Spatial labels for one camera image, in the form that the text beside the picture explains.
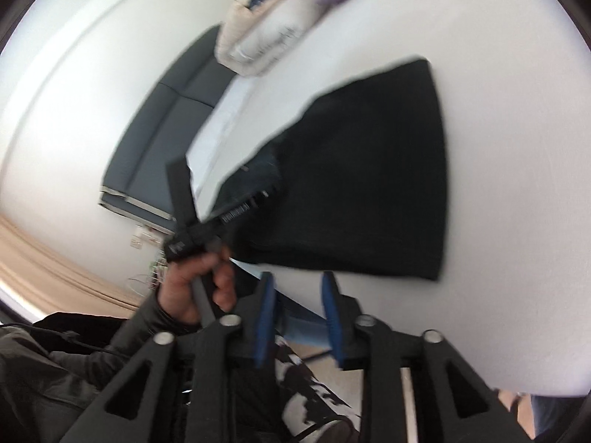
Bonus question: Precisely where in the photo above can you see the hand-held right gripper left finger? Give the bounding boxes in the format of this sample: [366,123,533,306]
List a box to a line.
[60,271,280,443]

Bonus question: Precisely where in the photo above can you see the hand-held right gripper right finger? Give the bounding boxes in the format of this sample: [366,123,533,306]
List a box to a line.
[321,271,532,443]

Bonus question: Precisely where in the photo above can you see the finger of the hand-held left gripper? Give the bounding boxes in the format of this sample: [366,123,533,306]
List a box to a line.
[201,183,283,237]
[165,156,200,231]

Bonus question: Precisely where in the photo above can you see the black denim pants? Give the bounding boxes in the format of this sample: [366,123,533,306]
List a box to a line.
[216,56,450,282]

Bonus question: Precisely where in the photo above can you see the person's left forearm dark sleeve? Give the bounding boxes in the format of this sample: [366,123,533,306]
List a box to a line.
[0,293,204,443]

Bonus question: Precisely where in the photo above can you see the person's left hand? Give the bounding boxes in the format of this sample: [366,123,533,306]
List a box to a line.
[158,244,237,326]

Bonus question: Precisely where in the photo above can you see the grey padded headboard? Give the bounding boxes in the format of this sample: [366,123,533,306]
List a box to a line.
[98,24,234,223]

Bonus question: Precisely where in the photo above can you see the person's black-white patterned trousers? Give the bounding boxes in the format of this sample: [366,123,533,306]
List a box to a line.
[272,336,362,443]

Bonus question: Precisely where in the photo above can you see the folded beige duvet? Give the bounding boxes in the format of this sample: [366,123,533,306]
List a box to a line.
[215,0,326,77]

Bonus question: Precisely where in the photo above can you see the tangled bedside cables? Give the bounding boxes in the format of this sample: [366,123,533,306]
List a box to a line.
[126,222,174,289]

